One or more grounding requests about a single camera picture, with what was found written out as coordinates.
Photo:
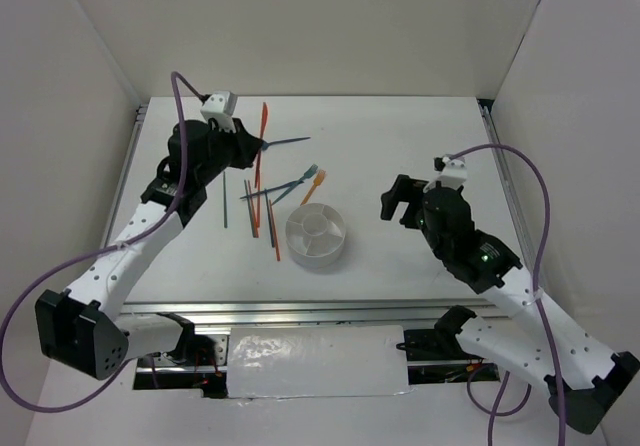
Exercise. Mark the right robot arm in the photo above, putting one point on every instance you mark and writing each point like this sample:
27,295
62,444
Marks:
580,377

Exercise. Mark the dark blue plastic spoon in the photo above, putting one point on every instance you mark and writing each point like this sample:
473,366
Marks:
267,144

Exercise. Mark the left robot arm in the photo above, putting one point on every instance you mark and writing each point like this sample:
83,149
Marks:
82,326

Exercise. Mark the orange-yellow plastic fork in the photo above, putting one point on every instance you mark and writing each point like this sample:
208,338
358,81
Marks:
317,181

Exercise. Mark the teal plastic fork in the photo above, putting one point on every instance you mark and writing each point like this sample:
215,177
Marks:
308,174

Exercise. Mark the orange plastic knife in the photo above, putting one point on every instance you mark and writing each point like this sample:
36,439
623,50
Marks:
263,125

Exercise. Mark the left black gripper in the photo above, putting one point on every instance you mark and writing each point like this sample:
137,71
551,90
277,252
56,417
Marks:
246,144

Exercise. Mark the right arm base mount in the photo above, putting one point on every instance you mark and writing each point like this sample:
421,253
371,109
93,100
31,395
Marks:
434,355

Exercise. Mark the dark blue plastic knife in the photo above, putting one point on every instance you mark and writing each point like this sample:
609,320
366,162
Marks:
285,186

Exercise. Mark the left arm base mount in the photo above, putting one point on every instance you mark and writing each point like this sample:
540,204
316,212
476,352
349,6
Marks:
196,362

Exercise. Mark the white divided round container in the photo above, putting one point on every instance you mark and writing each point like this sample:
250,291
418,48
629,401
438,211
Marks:
315,235

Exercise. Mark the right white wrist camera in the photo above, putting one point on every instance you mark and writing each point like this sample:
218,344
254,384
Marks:
450,173

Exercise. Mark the white foam board cover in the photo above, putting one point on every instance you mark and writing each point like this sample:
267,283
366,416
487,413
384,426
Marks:
340,361

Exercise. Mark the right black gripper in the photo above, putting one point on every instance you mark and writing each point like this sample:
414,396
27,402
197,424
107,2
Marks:
405,188

